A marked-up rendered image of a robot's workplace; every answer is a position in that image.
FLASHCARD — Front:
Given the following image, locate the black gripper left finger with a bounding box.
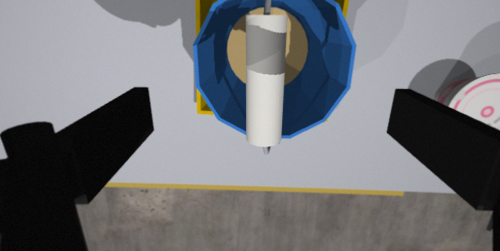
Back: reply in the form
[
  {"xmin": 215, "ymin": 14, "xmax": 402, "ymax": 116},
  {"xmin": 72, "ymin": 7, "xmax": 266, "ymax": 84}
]
[{"xmin": 0, "ymin": 87, "xmax": 154, "ymax": 251}]

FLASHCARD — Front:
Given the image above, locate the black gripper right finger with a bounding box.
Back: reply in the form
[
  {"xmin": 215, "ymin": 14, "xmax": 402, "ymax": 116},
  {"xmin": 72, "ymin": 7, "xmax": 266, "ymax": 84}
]
[{"xmin": 387, "ymin": 89, "xmax": 500, "ymax": 251}]

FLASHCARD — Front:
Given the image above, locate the white and pink yogurt cup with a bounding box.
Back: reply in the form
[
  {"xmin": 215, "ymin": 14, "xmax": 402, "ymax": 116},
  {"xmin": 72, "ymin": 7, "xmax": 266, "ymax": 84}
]
[{"xmin": 433, "ymin": 74, "xmax": 500, "ymax": 130}]

